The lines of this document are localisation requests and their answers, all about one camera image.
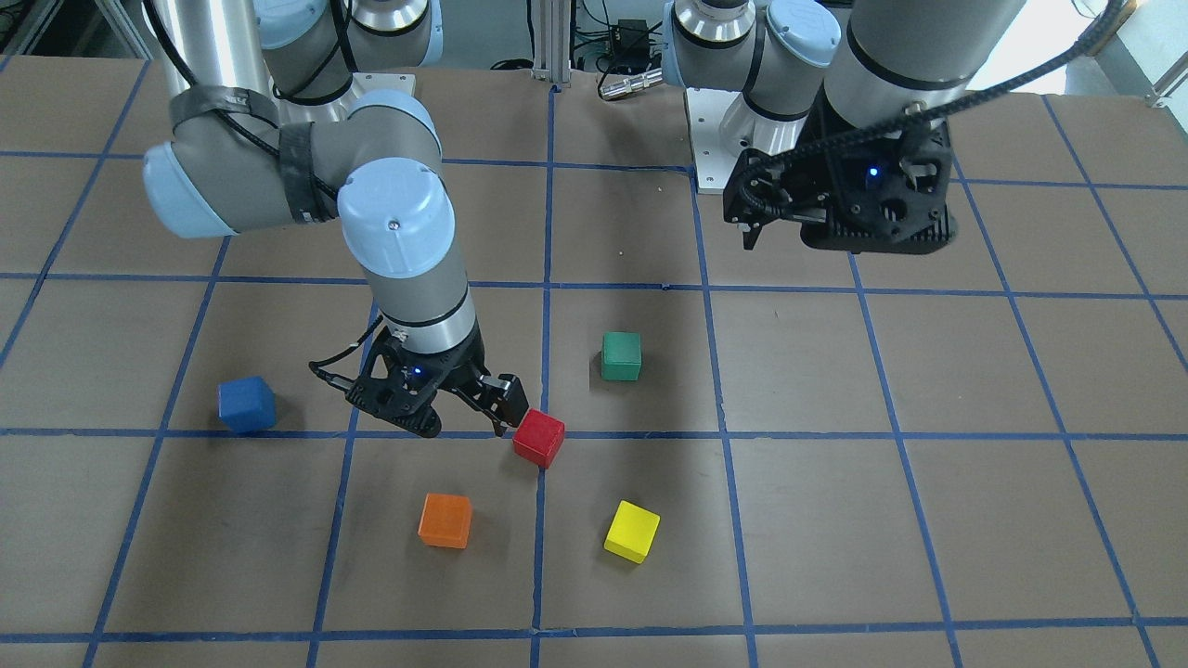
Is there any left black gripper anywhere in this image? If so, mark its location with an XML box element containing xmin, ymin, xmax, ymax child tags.
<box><xmin>722</xmin><ymin>120</ymin><xmax>959</xmax><ymax>254</ymax></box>

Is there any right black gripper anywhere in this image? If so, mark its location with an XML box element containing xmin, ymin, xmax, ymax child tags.
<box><xmin>343</xmin><ymin>320</ymin><xmax>530</xmax><ymax>437</ymax></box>

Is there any red wooden block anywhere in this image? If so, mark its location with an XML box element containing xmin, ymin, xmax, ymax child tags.
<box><xmin>512</xmin><ymin>407</ymin><xmax>567</xmax><ymax>470</ymax></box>

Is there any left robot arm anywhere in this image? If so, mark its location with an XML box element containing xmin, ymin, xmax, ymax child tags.
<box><xmin>661</xmin><ymin>1</ymin><xmax>1023</xmax><ymax>256</ymax></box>

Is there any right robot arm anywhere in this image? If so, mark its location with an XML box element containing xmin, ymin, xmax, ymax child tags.
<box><xmin>143</xmin><ymin>1</ymin><xmax>529</xmax><ymax>437</ymax></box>

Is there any green wooden block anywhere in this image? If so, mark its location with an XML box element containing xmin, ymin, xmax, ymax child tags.
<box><xmin>600</xmin><ymin>330</ymin><xmax>642</xmax><ymax>382</ymax></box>

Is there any orange wooden block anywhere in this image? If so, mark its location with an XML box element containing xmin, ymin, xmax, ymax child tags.
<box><xmin>417</xmin><ymin>492</ymin><xmax>472</xmax><ymax>549</ymax></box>

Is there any yellow wooden block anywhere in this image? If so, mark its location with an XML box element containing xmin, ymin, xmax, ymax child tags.
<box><xmin>604</xmin><ymin>500</ymin><xmax>661</xmax><ymax>565</ymax></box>

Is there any blue wooden block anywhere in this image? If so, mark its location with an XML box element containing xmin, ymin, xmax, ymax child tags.
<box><xmin>217</xmin><ymin>376</ymin><xmax>278</xmax><ymax>434</ymax></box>

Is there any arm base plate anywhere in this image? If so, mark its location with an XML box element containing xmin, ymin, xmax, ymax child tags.
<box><xmin>339</xmin><ymin>73</ymin><xmax>416</xmax><ymax>106</ymax></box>
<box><xmin>685</xmin><ymin>88</ymin><xmax>754</xmax><ymax>195</ymax></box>

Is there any black cable bundle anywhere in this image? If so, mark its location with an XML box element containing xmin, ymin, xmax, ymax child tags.
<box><xmin>575</xmin><ymin>0</ymin><xmax>665</xmax><ymax>75</ymax></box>

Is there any aluminium frame post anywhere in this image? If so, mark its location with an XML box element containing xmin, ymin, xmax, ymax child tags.
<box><xmin>529</xmin><ymin>1</ymin><xmax>575</xmax><ymax>90</ymax></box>

